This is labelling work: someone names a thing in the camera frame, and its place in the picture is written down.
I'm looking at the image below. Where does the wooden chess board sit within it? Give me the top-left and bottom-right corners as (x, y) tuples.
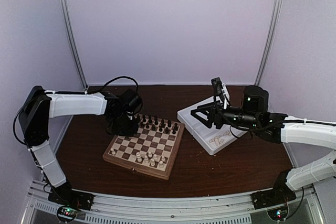
(102, 114), (185, 180)

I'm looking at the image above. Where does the front aluminium rail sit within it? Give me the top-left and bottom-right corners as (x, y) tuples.
(23, 179), (321, 224)

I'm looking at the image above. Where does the dark king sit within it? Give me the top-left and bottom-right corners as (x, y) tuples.
(154, 116), (159, 125)

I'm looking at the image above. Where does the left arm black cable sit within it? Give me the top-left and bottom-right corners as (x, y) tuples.
(86, 76), (139, 96)

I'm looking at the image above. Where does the right aluminium frame post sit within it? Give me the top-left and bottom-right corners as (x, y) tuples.
(255, 0), (283, 86)

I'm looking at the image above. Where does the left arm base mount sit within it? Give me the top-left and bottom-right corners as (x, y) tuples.
(48, 180), (94, 210)

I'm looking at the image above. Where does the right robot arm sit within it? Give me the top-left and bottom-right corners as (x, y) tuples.
(191, 81), (335, 204)

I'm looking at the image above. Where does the pile of white chess pieces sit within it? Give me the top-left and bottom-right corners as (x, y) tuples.
(208, 131), (231, 146)

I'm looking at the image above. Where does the white tall piece carried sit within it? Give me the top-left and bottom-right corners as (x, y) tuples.
(136, 152), (142, 163)

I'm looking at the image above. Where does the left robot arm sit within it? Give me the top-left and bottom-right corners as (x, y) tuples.
(13, 86), (143, 205)

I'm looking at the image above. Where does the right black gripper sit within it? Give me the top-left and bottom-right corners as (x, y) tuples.
(191, 100), (259, 130)

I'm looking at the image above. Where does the white plastic tray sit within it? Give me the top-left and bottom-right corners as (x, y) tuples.
(177, 97), (246, 156)

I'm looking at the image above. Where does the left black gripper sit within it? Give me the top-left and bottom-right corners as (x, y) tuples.
(110, 112), (139, 136)

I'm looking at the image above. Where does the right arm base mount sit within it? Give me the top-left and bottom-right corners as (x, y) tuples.
(251, 169), (296, 209)

